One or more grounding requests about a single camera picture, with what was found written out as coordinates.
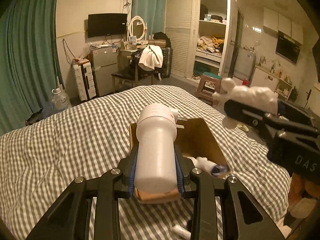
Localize dark wooden chair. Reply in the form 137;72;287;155
111;50;155;93

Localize green slipper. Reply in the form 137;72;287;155
236;124;249;133

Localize white cosmetic tube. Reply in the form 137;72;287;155
171;224;191;240

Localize clear water jug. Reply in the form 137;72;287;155
52;87;72;111

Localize white kitchen wall cabinets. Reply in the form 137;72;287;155
263;7;304;45

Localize black wall television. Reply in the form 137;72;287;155
87;13;127;38

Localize silver mini fridge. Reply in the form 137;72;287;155
90;46;118;97

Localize white plastic bottle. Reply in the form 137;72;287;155
134;103;178;193

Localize brown plastic stool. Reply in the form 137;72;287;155
195;72;222;107

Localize brown cardboard box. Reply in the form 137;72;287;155
134;118;230;204

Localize white plush toy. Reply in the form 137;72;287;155
212;77;279;130

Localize large green curtain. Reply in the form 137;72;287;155
1;0;59;134

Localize white wardrobe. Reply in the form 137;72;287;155
164;0;236;82

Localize small green window curtain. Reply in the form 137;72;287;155
132;0;166;37

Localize black suitcase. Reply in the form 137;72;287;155
161;47;173;78

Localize black range hood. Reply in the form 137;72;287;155
276;31;300;64

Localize grey sock purple cuff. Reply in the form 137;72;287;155
188;157;229;177

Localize white suitcase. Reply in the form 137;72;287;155
72;59;96;101

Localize grey checkered bed quilt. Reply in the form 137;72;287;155
1;85;291;239

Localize oval white vanity mirror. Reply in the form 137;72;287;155
128;16;148;43

